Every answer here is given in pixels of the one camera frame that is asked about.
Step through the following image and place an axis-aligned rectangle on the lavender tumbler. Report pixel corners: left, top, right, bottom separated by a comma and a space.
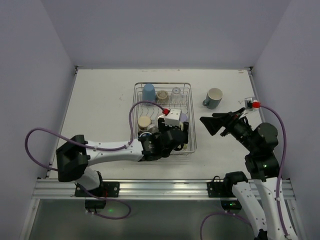
179, 112, 188, 123

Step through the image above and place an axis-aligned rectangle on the teal grey mug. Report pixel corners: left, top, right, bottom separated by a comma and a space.
202, 88, 223, 110

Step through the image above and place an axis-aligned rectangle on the dark blue mug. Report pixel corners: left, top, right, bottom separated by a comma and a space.
139, 131, 152, 138

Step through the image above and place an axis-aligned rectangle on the brown and cream cup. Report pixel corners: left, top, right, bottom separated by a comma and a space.
137, 115, 152, 131

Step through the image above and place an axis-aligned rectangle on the white floral mug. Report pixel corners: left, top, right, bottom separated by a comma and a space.
147, 113, 166, 133

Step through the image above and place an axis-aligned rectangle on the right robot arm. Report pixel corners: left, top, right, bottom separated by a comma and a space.
200, 107, 298, 240

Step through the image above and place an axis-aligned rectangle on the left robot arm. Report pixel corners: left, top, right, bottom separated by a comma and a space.
56, 118, 189, 197

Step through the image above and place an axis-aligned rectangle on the clear glass cup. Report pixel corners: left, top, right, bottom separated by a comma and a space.
170, 87, 182, 104

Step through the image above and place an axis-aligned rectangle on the beige speckled cup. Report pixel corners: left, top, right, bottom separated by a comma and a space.
156, 90, 169, 104

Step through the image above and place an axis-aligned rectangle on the light blue tumbler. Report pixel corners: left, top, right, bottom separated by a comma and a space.
142, 83, 156, 105

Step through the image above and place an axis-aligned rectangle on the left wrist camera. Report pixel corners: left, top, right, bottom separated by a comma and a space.
164, 108, 181, 127

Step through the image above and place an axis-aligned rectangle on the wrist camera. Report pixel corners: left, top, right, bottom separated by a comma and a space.
164, 108, 181, 127
241, 97, 261, 118

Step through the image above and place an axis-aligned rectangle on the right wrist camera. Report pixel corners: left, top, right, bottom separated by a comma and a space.
241, 97, 261, 118

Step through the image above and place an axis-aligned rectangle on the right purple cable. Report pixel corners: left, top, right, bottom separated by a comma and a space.
201, 101, 288, 237

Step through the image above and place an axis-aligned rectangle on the wire dish rack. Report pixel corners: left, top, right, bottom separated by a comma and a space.
132, 82, 197, 155

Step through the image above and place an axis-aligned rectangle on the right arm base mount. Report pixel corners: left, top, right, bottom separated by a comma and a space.
206, 175, 242, 212

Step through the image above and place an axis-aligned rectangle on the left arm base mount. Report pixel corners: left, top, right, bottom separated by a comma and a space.
74, 181, 120, 213

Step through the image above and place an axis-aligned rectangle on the aluminium rail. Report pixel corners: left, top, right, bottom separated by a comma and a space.
31, 177, 297, 201

